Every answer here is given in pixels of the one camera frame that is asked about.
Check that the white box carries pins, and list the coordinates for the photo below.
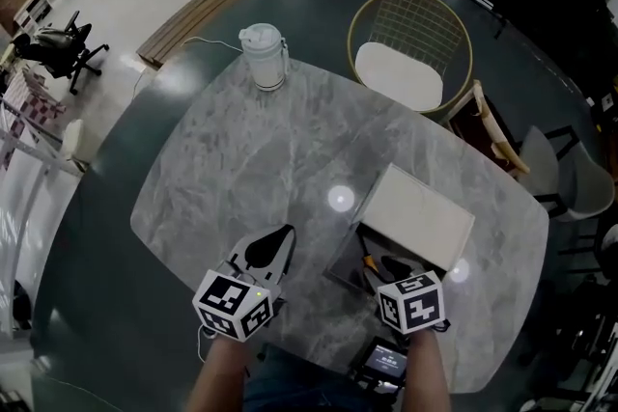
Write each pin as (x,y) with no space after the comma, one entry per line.
(415,212)

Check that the red white checkered board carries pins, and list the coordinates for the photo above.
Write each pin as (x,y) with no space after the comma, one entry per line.
(34,103)

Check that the cream chair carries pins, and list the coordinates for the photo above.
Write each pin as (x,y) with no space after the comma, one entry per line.
(79,142)

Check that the wooden frame chair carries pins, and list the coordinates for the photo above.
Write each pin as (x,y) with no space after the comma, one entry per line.
(475,130)

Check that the person's blue jeans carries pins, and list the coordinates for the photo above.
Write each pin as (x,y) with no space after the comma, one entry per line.
(289,386)

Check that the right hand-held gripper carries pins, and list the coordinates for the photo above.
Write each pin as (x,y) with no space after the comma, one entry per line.
(412,304)

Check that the wooden step platform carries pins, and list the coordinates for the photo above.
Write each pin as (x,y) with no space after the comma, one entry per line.
(207,9)

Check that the black screen device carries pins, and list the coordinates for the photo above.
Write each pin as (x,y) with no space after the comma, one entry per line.
(384,359)

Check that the pale shell chair black legs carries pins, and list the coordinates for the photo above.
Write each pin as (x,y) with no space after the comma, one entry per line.
(579,188)

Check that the person's right forearm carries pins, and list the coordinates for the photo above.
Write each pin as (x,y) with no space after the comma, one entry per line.
(427,371)

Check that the black office chair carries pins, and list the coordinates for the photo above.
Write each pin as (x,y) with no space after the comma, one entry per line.
(58,55)

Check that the grey bag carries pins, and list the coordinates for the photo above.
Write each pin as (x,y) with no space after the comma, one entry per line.
(50,37)

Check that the white water jug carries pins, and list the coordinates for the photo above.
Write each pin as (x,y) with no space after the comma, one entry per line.
(264,58)

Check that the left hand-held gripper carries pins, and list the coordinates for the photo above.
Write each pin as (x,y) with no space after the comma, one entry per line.
(232,304)

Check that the person's left forearm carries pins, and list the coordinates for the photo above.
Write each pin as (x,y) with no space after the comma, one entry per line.
(217,376)

